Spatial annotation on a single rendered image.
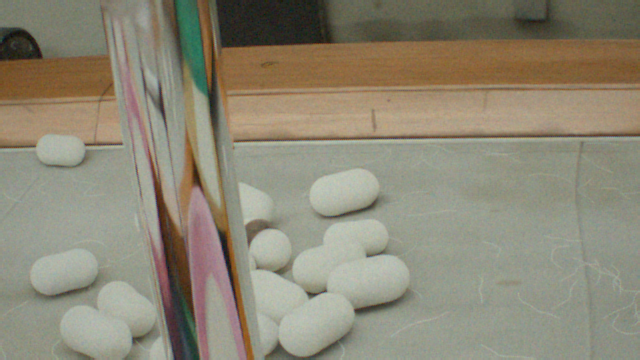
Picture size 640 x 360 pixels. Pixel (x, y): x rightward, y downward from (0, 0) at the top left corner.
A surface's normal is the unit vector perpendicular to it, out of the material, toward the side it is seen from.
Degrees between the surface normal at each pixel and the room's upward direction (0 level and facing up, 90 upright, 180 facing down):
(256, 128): 45
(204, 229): 90
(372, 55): 0
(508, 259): 0
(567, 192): 0
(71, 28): 89
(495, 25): 89
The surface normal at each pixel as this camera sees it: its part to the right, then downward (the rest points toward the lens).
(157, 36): 0.02, 0.45
